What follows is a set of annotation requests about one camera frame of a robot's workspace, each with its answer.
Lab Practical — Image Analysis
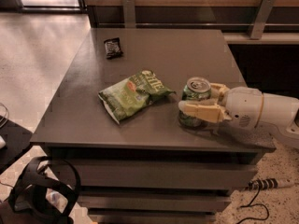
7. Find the metal bracket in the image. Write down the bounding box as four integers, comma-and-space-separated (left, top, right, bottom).
248, 0, 276, 40
122, 0, 136, 28

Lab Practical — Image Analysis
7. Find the green chips bag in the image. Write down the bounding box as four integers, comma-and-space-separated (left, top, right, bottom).
98, 70, 174, 123

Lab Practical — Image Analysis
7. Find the green soda can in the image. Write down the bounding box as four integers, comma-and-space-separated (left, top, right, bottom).
178, 77, 211, 128

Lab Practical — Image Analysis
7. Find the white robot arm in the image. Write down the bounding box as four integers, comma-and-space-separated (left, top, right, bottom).
178, 83, 299, 148

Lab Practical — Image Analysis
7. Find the left metal bracket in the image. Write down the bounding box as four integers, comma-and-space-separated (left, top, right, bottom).
122, 0, 136, 28

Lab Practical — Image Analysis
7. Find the grey drawer cabinet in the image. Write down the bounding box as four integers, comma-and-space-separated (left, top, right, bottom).
32, 29, 275, 224

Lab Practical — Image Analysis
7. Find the right metal bracket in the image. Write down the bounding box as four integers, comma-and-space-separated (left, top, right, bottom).
248, 0, 276, 40

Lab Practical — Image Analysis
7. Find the black rxbar chocolate wrapper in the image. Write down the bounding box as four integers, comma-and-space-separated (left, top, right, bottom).
104, 37, 123, 59

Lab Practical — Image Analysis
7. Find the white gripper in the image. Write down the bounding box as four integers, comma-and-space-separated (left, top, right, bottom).
178, 83, 263, 130

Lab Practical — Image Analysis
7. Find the striped cable connector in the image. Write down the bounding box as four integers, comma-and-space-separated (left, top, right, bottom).
236, 178, 296, 224

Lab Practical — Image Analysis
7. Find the black headset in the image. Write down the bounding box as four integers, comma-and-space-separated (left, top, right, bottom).
7, 156, 81, 224

